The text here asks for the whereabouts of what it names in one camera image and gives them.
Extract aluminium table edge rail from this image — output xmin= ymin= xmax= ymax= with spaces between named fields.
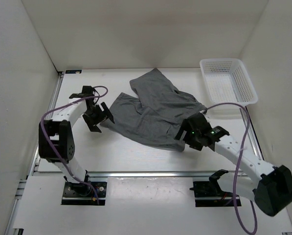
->
xmin=30 ymin=170 xmax=266 ymax=181

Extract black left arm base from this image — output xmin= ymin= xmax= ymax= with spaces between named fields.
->
xmin=61 ymin=181 xmax=108 ymax=206

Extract white perforated plastic basket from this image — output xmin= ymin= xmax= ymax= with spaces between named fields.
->
xmin=200 ymin=58 xmax=258 ymax=107

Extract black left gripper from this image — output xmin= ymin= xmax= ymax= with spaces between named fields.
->
xmin=82 ymin=102 xmax=113 ymax=133

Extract grey drawstring shorts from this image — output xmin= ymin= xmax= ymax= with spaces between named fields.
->
xmin=101 ymin=69 xmax=206 ymax=152

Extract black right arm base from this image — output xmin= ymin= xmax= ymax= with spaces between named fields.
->
xmin=190 ymin=169 xmax=234 ymax=208

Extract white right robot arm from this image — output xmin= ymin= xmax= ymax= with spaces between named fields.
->
xmin=175 ymin=113 xmax=292 ymax=216

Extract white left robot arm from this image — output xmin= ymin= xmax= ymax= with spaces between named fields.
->
xmin=38 ymin=85 xmax=114 ymax=196

